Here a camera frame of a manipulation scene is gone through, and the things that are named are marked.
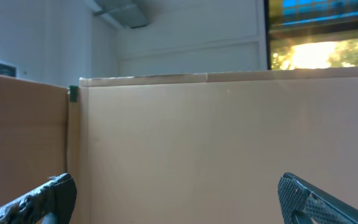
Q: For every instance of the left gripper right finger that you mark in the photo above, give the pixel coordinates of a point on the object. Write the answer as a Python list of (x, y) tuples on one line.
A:
[(302, 202)]

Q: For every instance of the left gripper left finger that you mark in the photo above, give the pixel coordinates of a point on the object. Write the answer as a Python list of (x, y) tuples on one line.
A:
[(52, 202)]

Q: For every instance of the brown cardboard side panel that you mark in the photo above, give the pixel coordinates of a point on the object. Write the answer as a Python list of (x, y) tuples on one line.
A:
[(39, 136)]

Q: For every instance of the beige cardboard panel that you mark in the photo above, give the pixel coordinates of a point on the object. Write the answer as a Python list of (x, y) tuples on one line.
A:
[(211, 147)]

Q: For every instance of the window with sunlight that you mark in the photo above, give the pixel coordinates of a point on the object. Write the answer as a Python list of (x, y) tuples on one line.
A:
[(311, 33)]

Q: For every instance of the grey ceiling duct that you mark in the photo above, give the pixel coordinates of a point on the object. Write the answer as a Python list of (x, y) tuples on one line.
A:
[(121, 14)]

